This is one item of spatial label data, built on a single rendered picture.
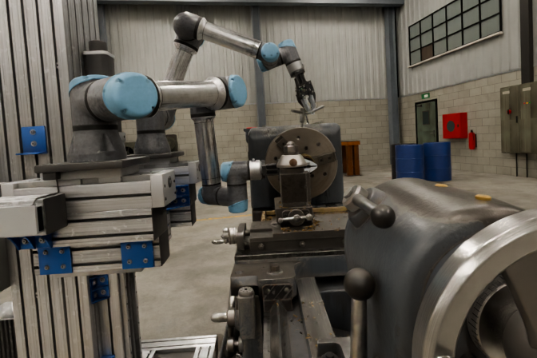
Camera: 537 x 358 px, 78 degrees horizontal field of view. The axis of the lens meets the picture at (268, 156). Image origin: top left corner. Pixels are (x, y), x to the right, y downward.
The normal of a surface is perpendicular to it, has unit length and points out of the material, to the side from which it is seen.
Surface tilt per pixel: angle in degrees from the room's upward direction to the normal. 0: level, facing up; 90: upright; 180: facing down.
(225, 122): 90
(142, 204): 90
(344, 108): 90
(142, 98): 91
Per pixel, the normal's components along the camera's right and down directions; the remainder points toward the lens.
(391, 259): -0.93, -0.36
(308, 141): 0.00, 0.05
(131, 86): 0.76, 0.00
